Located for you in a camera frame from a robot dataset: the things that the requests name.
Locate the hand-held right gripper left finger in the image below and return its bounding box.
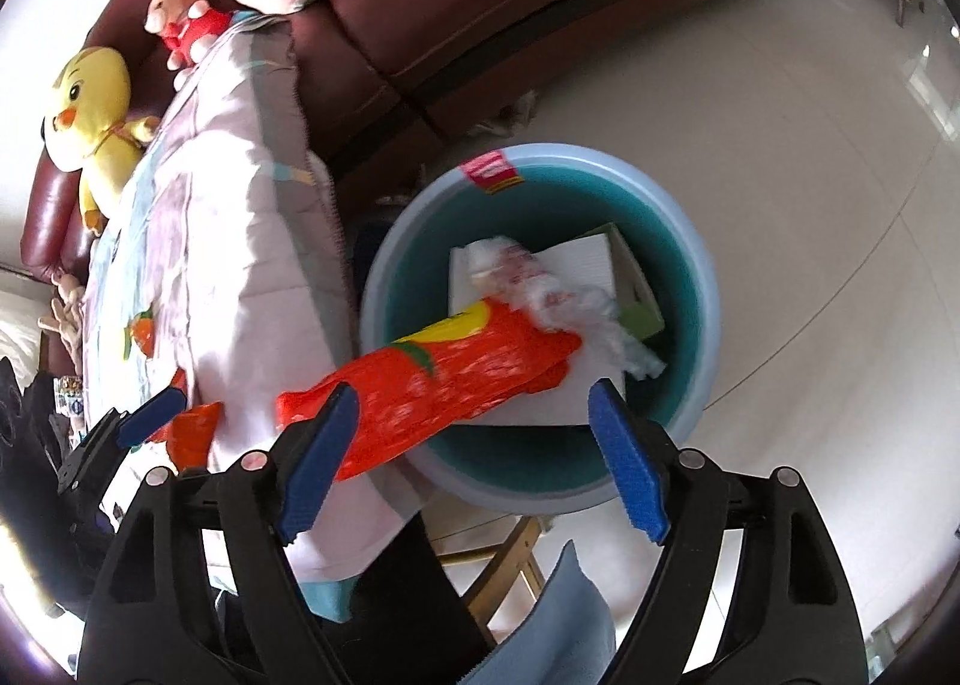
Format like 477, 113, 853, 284
75, 383, 361, 685

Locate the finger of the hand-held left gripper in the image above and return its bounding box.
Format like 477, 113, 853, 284
116, 388, 188, 450

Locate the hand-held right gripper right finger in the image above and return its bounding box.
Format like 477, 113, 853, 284
589, 379, 871, 685

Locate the red orange snack packet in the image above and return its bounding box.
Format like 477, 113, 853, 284
276, 298, 584, 482

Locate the clear plastic wrapper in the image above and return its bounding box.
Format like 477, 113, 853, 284
463, 235, 668, 382

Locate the white paper sheet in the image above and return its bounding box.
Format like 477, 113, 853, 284
448, 235, 627, 427

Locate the teal plastic bin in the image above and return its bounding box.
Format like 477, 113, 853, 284
358, 143, 722, 512

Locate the black clothing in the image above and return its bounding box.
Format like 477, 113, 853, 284
0, 355, 98, 618

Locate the colourful printed packet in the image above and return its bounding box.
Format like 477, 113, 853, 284
52, 373, 87, 423

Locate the beige rabbit plush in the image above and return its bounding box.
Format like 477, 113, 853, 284
41, 272, 87, 356

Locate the wooden stool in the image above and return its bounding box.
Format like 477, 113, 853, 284
431, 505, 556, 648

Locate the light blue cloth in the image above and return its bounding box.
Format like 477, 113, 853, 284
457, 539, 620, 685

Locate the lime green carton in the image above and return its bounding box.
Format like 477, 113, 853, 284
577, 223, 667, 342

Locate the checked pink grey blanket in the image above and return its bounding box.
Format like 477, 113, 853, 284
81, 17, 436, 585

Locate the yellow duck plush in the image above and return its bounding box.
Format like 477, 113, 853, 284
41, 46, 162, 240

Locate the white rag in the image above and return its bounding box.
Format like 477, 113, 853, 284
480, 92, 537, 131

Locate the bear plush in red outfit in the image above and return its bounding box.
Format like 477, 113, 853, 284
144, 0, 237, 93

